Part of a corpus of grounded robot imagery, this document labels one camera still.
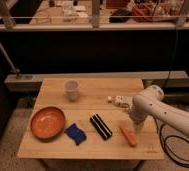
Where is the orange ceramic bowl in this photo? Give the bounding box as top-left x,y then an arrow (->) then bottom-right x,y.
30,107 -> 66,140

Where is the red object on shelf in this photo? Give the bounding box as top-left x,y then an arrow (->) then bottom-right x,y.
132,3 -> 165,22

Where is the black object on shelf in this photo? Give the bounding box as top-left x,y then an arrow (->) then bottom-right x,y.
109,8 -> 131,23

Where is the wooden table board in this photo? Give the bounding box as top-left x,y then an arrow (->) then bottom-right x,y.
18,78 -> 164,160

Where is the black cable on floor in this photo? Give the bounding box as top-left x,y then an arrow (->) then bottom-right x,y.
157,121 -> 189,169

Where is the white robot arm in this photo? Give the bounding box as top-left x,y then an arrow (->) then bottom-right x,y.
130,85 -> 189,137

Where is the white plastic cup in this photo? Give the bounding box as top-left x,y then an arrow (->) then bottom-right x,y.
64,80 -> 79,101

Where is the grey metal beam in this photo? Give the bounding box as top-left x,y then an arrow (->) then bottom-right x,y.
4,70 -> 189,93

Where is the black white striped block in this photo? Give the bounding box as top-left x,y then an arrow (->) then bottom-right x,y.
90,114 -> 112,140

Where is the metal diagonal strut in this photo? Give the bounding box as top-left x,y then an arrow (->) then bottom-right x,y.
0,41 -> 21,79

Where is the blue cloth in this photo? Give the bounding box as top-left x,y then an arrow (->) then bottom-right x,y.
65,123 -> 86,145

